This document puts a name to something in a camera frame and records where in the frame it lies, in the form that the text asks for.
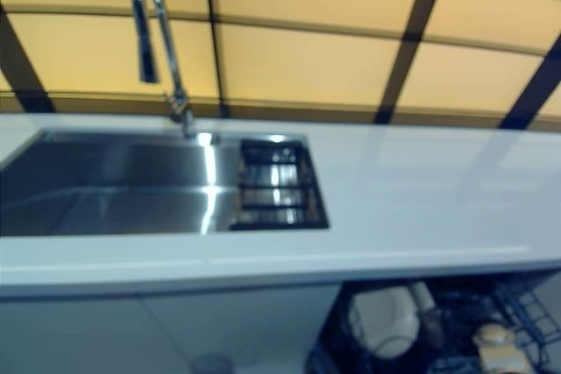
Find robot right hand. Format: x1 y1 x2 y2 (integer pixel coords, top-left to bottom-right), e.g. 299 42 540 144
436 297 483 336

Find small beige plate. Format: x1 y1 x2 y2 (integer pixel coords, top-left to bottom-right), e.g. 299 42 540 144
407 281 438 319

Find large beige plate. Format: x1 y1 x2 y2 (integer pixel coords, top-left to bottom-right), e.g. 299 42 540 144
348 286 422 360

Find white cabinet door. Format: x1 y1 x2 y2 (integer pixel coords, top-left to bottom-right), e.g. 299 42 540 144
138 285 344 374
0 294 194 374

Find black dish drying rack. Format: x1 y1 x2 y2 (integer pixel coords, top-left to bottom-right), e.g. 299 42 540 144
230 137 330 231

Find stainless steel sink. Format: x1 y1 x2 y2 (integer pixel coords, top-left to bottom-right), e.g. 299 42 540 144
0 128 330 237

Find chrome kitchen faucet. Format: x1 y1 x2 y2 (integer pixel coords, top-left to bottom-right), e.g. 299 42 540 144
130 0 196 139

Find dishwasher wire basket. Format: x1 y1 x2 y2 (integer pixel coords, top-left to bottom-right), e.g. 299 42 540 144
494 276 561 369

